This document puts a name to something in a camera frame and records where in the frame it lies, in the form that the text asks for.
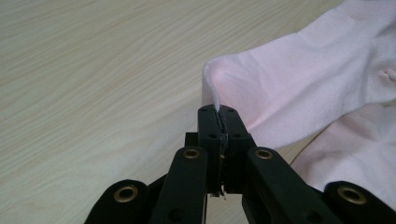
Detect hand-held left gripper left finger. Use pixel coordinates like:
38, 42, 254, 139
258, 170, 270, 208
197, 105, 226, 198

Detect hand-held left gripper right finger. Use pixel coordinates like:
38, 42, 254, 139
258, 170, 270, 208
221, 105, 258, 194

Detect pink cloth garment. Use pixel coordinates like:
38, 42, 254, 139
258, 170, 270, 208
201, 0, 396, 213

